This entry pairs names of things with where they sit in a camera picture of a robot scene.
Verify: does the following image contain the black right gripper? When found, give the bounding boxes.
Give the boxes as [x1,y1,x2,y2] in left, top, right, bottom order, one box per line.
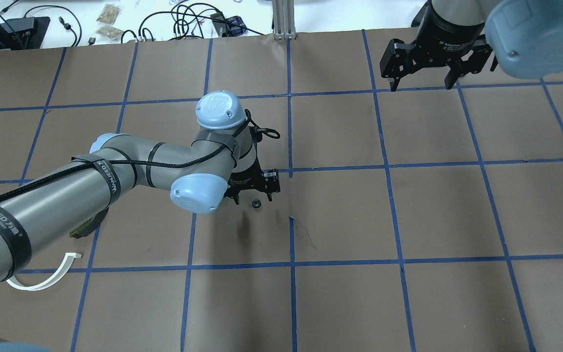
[379,14,492,91]

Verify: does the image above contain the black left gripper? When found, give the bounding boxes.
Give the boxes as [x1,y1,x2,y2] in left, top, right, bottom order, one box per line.
[223,158,280,205]

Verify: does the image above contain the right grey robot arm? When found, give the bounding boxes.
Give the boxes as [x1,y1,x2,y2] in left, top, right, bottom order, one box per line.
[379,0,563,91]

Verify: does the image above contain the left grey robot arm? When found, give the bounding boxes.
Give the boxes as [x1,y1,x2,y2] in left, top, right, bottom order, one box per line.
[0,90,280,282]

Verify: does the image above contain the olive brake shoe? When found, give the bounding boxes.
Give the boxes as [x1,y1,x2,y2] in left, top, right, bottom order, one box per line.
[69,208,109,239]

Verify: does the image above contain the white curved plastic part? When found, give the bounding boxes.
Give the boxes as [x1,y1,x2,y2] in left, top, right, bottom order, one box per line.
[6,252,83,292]

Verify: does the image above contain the black device on desk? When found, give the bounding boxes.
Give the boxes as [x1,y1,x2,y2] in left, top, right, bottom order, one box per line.
[0,17,51,49]

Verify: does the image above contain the aluminium frame post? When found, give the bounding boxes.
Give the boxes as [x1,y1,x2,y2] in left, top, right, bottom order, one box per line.
[270,0,297,40]

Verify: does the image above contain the black cables bundle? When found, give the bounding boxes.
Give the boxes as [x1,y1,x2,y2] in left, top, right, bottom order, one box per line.
[120,0,265,44]

